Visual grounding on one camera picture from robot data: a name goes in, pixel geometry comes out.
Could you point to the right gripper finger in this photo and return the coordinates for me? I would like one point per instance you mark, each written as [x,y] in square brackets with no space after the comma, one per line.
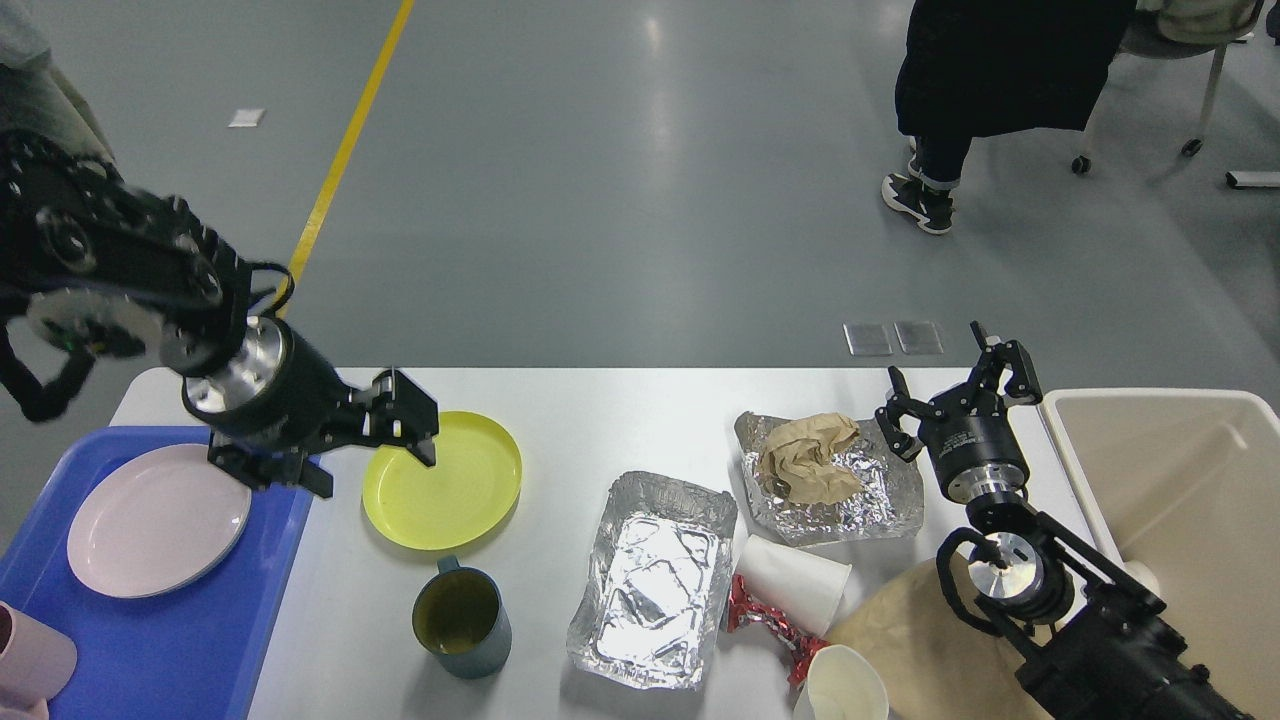
[1004,376]
[899,403]

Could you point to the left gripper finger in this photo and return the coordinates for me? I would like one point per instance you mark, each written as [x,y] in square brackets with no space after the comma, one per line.
[395,411]
[260,472]

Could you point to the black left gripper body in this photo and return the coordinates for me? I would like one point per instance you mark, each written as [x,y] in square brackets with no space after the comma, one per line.
[276,397]

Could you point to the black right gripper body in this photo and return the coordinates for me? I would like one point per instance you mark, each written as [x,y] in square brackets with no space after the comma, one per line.
[974,453]

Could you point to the yellow plastic plate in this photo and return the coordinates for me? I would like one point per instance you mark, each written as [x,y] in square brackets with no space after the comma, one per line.
[476,481]

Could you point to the teal mug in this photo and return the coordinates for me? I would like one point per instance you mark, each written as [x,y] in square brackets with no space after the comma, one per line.
[460,618]

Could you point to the pink mug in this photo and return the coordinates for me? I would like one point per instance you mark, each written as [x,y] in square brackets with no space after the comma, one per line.
[37,662]

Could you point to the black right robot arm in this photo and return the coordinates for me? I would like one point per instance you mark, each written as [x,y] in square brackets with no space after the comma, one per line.
[1092,638]

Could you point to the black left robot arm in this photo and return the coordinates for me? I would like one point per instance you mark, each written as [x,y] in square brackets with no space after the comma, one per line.
[101,269]

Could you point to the right floor metal plate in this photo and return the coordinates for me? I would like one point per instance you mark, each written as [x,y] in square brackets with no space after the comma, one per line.
[919,338]

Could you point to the floor metal plate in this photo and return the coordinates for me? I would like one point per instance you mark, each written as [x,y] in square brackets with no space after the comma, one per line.
[919,338]
[868,340]

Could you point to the left floor metal plate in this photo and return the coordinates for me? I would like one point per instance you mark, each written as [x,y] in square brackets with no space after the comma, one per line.
[868,340]

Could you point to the crumpled foil sheet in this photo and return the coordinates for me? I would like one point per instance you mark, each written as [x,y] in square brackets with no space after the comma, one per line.
[890,503]

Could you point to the crumpled brown paper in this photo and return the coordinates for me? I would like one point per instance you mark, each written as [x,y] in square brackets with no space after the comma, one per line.
[798,460]

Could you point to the pink plate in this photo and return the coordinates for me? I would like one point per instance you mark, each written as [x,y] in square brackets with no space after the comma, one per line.
[156,523]

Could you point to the blue plastic tray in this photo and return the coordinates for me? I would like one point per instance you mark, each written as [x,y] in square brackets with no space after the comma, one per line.
[195,653]

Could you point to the beige plastic bin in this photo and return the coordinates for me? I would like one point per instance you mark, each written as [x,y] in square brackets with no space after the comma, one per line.
[1185,483]

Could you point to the lying white paper cup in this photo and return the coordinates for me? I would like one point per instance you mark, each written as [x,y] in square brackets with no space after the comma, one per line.
[807,588]

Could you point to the brown paper bag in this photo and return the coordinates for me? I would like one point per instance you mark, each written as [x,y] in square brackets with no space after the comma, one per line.
[932,664]

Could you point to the red snack wrapper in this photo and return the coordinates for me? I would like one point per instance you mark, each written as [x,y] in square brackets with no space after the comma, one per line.
[743,609]

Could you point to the upright white paper cup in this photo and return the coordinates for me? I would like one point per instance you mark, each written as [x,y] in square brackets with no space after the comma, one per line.
[841,684]

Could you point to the white floor label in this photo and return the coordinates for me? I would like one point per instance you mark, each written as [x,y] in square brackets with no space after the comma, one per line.
[246,118]

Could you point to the metal bar on floor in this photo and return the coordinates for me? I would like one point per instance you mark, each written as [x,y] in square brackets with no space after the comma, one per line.
[1253,179]

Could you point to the aluminium foil tray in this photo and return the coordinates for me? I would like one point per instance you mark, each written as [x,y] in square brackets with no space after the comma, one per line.
[659,575]

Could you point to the person in black coat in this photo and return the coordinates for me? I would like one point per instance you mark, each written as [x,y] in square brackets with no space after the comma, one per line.
[980,69]

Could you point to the white rolling chair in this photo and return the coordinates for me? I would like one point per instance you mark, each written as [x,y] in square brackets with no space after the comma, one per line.
[1175,30]

